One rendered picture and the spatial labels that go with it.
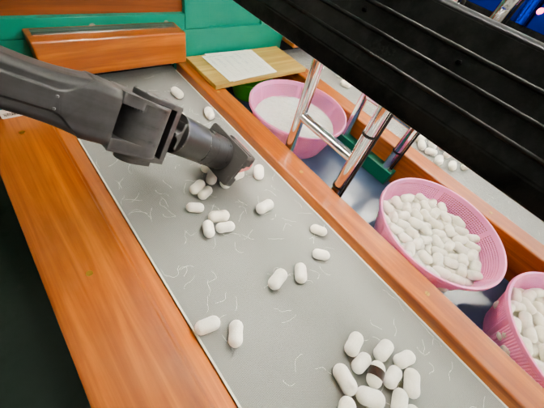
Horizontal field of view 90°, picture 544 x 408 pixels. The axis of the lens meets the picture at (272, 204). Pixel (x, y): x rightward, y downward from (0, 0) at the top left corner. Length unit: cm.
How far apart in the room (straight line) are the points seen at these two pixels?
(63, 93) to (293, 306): 38
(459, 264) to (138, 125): 61
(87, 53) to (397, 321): 76
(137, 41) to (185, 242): 46
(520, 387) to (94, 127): 64
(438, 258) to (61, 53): 82
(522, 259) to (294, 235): 51
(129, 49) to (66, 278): 49
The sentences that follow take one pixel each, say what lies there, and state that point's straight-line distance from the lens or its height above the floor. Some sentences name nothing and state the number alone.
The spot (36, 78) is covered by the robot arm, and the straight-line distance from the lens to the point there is 33.
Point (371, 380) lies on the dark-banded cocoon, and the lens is 45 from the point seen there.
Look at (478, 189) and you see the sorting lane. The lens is 90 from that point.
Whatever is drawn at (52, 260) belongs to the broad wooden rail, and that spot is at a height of 77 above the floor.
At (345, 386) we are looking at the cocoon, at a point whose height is 76.
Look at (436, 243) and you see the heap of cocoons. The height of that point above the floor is 74.
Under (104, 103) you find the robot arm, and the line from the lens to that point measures 34.
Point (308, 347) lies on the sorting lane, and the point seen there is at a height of 74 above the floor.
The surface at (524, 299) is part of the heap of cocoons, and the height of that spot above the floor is 74.
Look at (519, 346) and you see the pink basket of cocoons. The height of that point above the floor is 76.
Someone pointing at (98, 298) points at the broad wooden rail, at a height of 77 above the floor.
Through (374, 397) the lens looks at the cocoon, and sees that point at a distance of 44.
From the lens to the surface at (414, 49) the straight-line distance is 26.
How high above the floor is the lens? 114
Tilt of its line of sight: 50 degrees down
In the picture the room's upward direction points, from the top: 19 degrees clockwise
